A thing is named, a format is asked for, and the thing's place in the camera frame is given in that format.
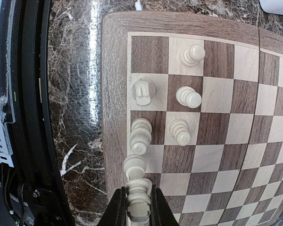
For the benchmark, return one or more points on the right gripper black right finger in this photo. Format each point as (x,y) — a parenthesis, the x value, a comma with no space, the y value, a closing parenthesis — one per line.
(161,214)

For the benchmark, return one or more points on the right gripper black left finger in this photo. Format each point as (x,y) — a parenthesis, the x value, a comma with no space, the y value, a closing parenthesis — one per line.
(115,213)

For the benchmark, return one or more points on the white chess piece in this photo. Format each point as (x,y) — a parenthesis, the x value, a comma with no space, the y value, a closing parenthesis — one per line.
(134,167)
(140,136)

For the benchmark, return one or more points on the wooden chess board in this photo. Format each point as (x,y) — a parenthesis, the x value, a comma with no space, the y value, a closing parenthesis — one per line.
(231,172)

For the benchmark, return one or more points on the white plastic divided tray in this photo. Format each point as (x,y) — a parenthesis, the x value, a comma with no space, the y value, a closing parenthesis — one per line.
(272,6)

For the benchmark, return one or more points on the white slotted cable duct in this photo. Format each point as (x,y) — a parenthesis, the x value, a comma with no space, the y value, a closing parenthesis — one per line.
(6,109)

